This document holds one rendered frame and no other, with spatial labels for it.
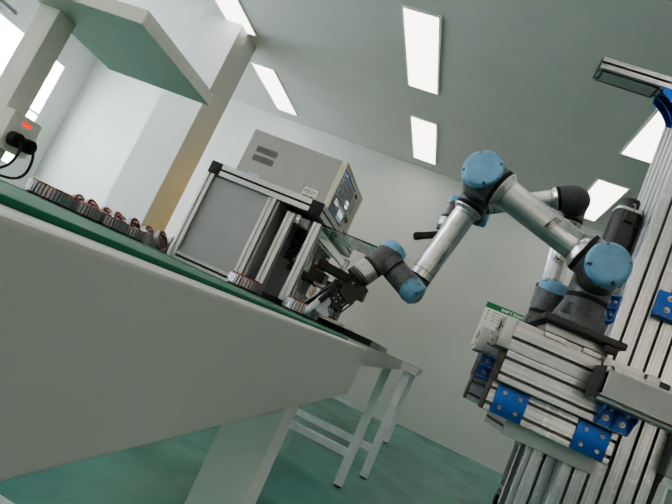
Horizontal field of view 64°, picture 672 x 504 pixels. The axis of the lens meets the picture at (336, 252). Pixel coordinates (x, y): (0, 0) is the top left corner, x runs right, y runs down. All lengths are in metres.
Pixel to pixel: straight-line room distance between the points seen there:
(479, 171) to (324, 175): 0.62
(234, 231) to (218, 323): 1.69
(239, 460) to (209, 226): 1.44
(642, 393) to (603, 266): 0.33
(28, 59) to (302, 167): 0.95
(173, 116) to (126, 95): 3.55
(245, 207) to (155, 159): 4.14
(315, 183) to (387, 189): 5.71
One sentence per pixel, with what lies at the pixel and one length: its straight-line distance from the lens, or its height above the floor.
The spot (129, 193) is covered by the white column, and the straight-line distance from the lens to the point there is 5.98.
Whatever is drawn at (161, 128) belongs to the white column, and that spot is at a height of 1.91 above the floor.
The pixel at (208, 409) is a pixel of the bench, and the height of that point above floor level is 0.71.
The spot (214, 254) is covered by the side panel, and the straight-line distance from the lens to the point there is 1.88.
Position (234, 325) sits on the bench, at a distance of 0.19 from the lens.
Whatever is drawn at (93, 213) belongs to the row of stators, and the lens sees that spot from 1.63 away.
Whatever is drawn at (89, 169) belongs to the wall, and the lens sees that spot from 9.38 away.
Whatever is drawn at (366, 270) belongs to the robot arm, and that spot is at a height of 0.95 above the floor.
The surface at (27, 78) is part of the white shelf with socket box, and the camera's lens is 1.50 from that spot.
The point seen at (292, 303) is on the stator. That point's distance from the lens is 1.53.
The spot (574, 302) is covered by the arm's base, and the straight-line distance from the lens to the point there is 1.68.
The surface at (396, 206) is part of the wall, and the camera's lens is 7.57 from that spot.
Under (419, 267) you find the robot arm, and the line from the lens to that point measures 1.70.
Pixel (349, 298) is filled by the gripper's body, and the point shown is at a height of 0.85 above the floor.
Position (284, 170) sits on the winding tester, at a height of 1.21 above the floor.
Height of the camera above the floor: 0.75
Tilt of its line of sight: 8 degrees up
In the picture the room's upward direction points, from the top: 24 degrees clockwise
